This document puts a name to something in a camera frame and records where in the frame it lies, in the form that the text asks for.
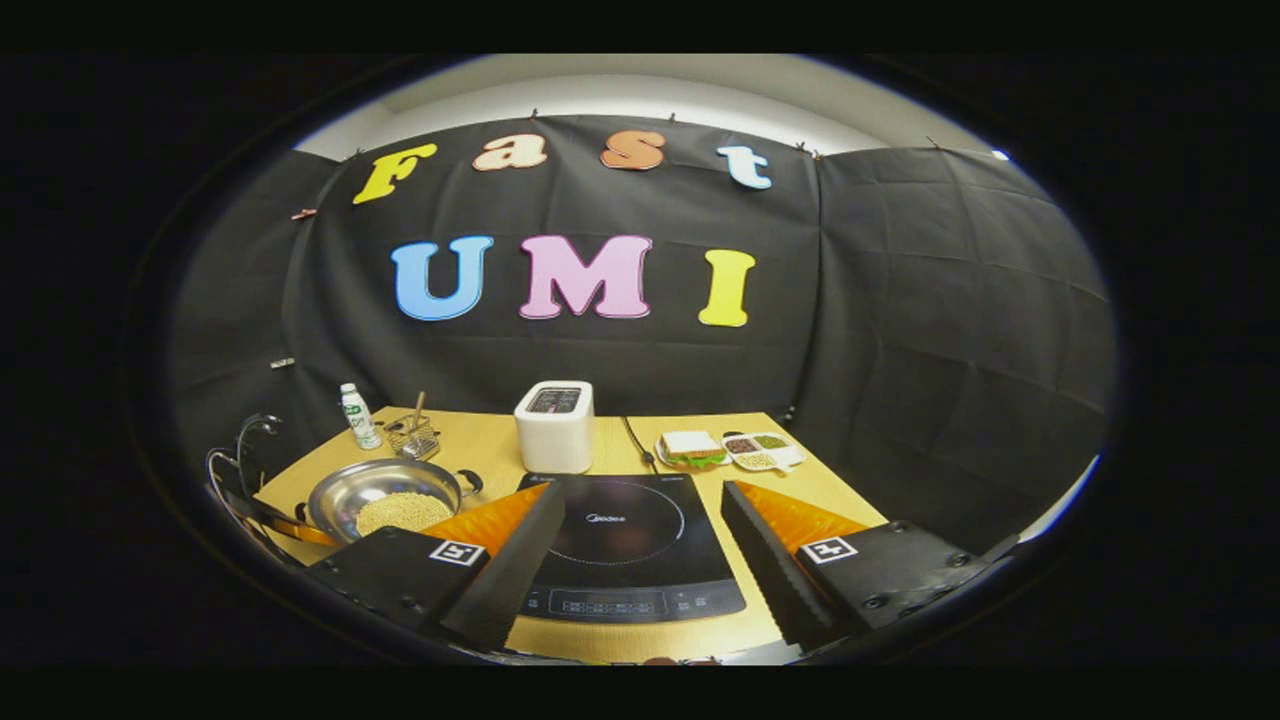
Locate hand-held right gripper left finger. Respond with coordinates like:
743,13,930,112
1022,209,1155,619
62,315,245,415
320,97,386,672
308,480,567,652

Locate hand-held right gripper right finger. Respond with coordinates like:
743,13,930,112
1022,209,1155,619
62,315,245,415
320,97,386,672
720,479,991,652

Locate steel pot with black handles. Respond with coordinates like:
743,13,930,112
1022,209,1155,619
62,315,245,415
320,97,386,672
293,458,484,546

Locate pile of soybeans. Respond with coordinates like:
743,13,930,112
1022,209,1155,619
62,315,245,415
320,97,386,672
355,492,453,538

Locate black induction cooktop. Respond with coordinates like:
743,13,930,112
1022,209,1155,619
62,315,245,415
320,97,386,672
505,473,748,626

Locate white divided dish of beans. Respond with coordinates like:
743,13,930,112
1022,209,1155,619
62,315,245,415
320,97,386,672
722,431,806,473

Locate white drink bottle green label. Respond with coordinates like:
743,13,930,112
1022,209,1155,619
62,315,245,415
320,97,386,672
339,383,383,451

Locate sandwich with lettuce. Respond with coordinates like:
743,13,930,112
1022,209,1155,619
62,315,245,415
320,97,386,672
660,431,728,467

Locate white toaster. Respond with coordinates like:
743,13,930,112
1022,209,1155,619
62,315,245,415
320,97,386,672
514,380,596,475

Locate white sandwich plate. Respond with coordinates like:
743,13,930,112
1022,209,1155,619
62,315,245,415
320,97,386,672
655,435,733,473

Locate steel wire basket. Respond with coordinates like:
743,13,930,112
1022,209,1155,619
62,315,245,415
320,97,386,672
385,413,441,461

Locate black power cable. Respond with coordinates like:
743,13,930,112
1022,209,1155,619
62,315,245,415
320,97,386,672
622,416,661,473

